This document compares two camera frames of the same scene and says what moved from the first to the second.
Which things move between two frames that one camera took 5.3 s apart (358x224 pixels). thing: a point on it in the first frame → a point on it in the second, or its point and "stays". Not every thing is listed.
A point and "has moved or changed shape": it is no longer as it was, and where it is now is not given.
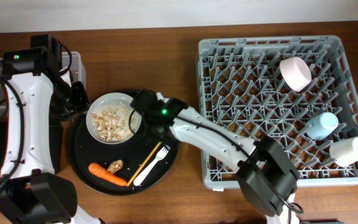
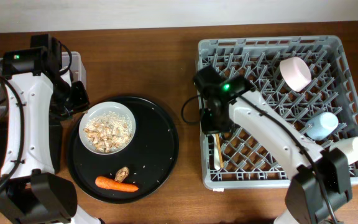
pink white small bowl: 296,73 stays
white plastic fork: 161,154 has moved or changed shape
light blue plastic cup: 322,126 stays
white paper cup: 347,152 stays
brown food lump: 115,166 → 121,173
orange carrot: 104,174 → 110,183
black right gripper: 150,131 → 207,124
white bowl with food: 110,119 has moved or changed shape
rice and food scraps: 114,121 has moved or changed shape
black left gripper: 82,102 stays
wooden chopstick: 143,164 has moved or changed shape
